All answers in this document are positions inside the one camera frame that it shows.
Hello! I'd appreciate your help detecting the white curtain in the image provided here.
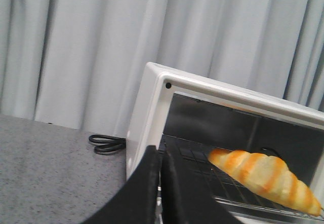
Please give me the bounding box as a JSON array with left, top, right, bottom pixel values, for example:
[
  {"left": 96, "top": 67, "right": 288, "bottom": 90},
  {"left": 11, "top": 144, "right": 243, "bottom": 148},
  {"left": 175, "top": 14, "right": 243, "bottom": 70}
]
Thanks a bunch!
[{"left": 1, "top": 0, "right": 323, "bottom": 135}]

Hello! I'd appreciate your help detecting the chrome wire oven rack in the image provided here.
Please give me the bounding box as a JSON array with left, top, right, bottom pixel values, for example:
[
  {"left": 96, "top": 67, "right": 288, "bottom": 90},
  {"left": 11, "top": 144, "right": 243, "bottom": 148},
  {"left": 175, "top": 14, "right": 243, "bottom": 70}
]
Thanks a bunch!
[{"left": 160, "top": 138, "right": 323, "bottom": 223}]

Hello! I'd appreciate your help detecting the white Toshiba toaster oven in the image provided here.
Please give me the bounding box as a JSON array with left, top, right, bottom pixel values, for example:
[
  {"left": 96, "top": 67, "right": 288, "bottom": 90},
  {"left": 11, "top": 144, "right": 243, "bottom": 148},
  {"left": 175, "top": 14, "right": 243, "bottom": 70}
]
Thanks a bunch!
[{"left": 125, "top": 61, "right": 324, "bottom": 224}]

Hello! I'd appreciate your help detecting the black power cable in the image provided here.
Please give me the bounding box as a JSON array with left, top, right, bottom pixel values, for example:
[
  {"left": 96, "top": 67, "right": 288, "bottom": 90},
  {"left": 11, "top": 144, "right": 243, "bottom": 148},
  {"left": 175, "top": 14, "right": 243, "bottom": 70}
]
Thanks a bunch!
[{"left": 88, "top": 134, "right": 127, "bottom": 156}]

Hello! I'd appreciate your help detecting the striped croissant bread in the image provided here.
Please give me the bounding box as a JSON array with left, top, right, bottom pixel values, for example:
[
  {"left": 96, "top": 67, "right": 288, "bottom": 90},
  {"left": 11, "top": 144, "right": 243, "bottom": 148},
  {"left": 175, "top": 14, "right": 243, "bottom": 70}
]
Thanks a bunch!
[{"left": 208, "top": 148, "right": 322, "bottom": 216}]

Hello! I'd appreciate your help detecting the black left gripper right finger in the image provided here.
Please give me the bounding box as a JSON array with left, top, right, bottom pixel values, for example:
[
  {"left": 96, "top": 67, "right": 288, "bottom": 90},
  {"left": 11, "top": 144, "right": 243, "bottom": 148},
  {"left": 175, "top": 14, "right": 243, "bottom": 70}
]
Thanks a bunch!
[{"left": 161, "top": 146, "right": 241, "bottom": 223}]

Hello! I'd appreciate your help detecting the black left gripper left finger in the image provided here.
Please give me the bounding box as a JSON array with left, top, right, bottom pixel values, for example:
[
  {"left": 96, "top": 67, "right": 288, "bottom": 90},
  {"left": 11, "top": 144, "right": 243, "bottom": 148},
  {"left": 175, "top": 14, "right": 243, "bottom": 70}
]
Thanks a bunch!
[{"left": 84, "top": 145, "right": 160, "bottom": 223}]

